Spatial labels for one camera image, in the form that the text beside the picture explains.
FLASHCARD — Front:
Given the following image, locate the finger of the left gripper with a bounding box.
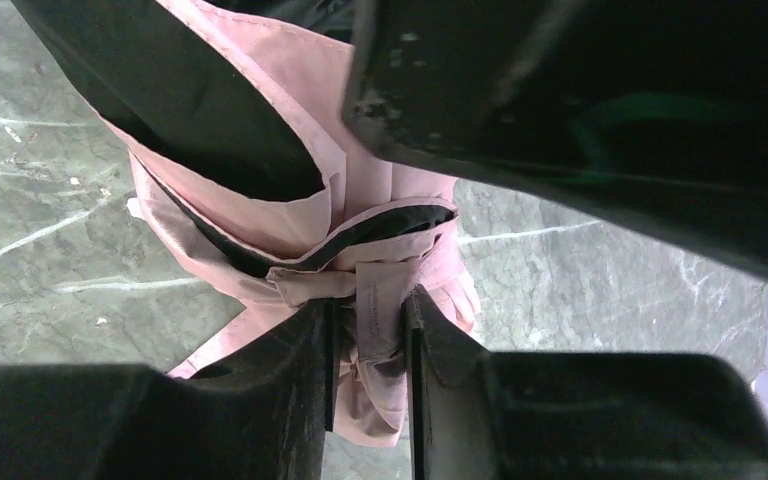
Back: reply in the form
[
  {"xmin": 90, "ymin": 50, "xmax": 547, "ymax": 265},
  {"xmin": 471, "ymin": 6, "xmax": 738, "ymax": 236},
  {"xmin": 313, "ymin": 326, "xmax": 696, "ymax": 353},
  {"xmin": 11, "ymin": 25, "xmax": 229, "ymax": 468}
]
[{"xmin": 342, "ymin": 1, "xmax": 768, "ymax": 281}]

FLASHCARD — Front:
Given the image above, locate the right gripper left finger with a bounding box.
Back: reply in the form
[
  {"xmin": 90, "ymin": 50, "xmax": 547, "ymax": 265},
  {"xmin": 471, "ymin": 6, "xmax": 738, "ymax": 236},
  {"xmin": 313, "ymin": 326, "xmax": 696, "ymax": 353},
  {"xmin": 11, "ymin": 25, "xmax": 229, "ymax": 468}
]
[{"xmin": 0, "ymin": 301, "xmax": 337, "ymax": 479}]

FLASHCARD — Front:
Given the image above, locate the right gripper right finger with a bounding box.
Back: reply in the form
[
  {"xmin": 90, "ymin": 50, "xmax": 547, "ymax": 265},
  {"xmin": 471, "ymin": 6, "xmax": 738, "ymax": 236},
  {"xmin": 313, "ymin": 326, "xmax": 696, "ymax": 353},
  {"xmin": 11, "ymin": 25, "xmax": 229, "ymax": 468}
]
[{"xmin": 403, "ymin": 288, "xmax": 768, "ymax": 479}]

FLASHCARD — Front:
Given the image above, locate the pink folding umbrella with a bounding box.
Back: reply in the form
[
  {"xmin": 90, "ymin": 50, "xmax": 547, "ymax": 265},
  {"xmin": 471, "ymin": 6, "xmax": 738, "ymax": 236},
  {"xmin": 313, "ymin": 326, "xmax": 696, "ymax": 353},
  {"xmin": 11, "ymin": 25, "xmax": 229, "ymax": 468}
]
[{"xmin": 16, "ymin": 1, "xmax": 480, "ymax": 447}]

